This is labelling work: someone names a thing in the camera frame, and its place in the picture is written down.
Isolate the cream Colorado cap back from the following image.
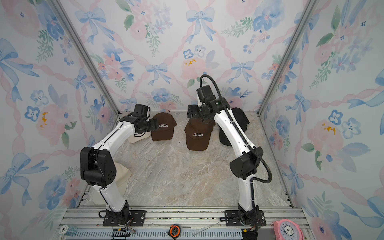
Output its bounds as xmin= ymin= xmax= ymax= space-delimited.
xmin=128 ymin=132 xmax=151 ymax=144

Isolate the cream colorado cap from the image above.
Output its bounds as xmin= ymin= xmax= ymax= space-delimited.
xmin=90 ymin=162 xmax=132 ymax=205
xmin=128 ymin=132 xmax=151 ymax=144

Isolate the brown Colorado cap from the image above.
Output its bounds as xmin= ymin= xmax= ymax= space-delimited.
xmin=185 ymin=118 xmax=216 ymax=151
xmin=151 ymin=113 xmax=177 ymax=142

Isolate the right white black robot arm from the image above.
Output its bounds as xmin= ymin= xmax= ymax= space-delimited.
xmin=187 ymin=99 xmax=272 ymax=227

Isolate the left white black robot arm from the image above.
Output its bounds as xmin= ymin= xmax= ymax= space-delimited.
xmin=80 ymin=104 xmax=159 ymax=226

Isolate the black R cap back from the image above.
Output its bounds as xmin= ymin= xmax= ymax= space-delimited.
xmin=219 ymin=108 xmax=250 ymax=147

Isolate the orange black tape measure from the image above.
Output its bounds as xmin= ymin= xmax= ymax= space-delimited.
xmin=167 ymin=225 xmax=181 ymax=240

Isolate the pink round clock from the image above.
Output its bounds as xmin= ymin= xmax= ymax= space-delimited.
xmin=273 ymin=219 xmax=304 ymax=240

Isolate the black corrugated cable hose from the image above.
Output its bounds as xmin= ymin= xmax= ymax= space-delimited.
xmin=199 ymin=74 xmax=273 ymax=184

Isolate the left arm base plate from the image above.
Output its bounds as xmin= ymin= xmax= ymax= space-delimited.
xmin=99 ymin=210 xmax=147 ymax=227

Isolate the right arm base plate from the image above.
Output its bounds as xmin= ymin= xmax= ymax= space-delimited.
xmin=220 ymin=210 xmax=267 ymax=228

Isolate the aluminium rail frame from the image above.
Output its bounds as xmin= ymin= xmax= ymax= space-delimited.
xmin=52 ymin=205 xmax=316 ymax=240

